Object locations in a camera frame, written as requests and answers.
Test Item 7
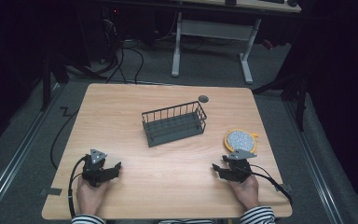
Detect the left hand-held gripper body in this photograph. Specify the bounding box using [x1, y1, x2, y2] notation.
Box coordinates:
[81, 148, 114, 189]

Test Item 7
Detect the metal floor rail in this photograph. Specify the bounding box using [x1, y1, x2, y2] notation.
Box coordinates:
[0, 82, 63, 220]
[283, 99, 345, 224]

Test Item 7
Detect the gray tape piece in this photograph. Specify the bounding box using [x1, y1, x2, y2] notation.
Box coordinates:
[278, 183, 294, 194]
[38, 187, 63, 197]

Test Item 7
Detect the person's left hand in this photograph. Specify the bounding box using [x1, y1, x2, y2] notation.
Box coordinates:
[76, 177, 110, 217]

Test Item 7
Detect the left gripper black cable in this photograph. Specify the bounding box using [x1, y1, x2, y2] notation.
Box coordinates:
[67, 156, 88, 218]

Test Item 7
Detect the person's right hand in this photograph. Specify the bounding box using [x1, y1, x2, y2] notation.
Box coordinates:
[228, 175, 260, 212]

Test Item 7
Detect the black floor cable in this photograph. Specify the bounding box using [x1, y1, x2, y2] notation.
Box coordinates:
[49, 106, 80, 171]

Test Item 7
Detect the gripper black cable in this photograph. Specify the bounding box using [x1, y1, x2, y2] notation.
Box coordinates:
[67, 156, 88, 218]
[247, 163, 294, 206]

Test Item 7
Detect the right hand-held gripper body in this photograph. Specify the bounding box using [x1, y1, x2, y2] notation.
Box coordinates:
[222, 148, 258, 184]

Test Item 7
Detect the black wire basket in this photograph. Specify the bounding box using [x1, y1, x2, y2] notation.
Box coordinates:
[141, 100, 208, 148]

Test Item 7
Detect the black metal stand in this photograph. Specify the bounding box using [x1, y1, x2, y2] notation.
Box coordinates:
[251, 66, 310, 133]
[39, 52, 106, 113]

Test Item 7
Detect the bundle of black cables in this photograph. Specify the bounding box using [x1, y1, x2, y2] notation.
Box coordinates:
[91, 18, 145, 85]

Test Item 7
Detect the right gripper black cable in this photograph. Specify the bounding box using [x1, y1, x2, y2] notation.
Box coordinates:
[247, 163, 294, 206]

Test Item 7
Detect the white frame desk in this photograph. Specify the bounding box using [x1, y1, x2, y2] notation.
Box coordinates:
[170, 0, 303, 85]

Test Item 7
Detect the yellow round speckled disc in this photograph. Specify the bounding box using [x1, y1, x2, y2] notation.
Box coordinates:
[223, 128, 259, 153]

